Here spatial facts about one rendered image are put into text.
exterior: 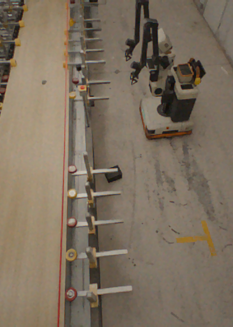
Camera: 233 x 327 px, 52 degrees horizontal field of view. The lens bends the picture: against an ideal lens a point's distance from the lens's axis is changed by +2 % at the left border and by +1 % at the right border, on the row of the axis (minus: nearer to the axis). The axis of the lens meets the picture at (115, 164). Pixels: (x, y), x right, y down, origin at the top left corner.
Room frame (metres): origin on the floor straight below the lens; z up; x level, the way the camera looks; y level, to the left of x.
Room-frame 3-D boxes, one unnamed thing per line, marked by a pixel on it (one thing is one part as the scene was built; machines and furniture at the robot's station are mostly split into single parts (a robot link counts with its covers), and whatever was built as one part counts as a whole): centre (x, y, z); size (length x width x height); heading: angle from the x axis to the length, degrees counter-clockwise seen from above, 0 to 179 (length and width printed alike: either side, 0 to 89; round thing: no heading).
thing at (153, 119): (2.52, -0.75, 0.16); 0.67 x 0.64 x 0.25; 96
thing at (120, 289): (0.17, 0.12, 0.83); 0.43 x 0.03 x 0.04; 95
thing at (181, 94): (2.53, -0.84, 0.59); 0.55 x 0.34 x 0.83; 6
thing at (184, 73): (2.53, -0.87, 0.87); 0.23 x 0.15 x 0.11; 6
